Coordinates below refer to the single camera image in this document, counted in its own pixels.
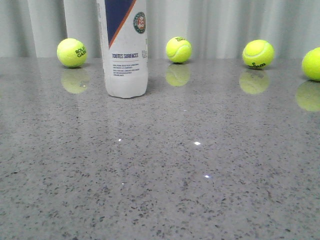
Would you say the white blue tennis ball can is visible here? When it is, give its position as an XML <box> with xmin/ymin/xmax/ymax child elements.
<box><xmin>96</xmin><ymin>0</ymin><xmax>148</xmax><ymax>99</ymax></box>

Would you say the centre yellow tennis ball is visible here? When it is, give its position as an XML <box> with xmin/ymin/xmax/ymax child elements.
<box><xmin>165</xmin><ymin>36</ymin><xmax>192</xmax><ymax>63</ymax></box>

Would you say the yellow tennis ball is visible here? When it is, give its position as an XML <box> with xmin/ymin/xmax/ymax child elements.
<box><xmin>301</xmin><ymin>47</ymin><xmax>320</xmax><ymax>82</ymax></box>
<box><xmin>165</xmin><ymin>36</ymin><xmax>192</xmax><ymax>63</ymax></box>

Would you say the tennis ball with black lettering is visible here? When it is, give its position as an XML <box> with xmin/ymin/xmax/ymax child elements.
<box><xmin>56</xmin><ymin>38</ymin><xmax>87</xmax><ymax>68</ymax></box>

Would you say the yellow tennis ball Wilson print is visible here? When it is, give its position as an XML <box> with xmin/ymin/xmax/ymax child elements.
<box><xmin>242</xmin><ymin>39</ymin><xmax>275</xmax><ymax>69</ymax></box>

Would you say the rightmost yellow tennis ball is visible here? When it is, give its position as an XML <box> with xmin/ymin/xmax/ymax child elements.
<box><xmin>301</xmin><ymin>47</ymin><xmax>320</xmax><ymax>82</ymax></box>

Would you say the grey-white curtain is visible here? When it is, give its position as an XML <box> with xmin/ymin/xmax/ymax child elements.
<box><xmin>0</xmin><ymin>0</ymin><xmax>320</xmax><ymax>59</ymax></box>

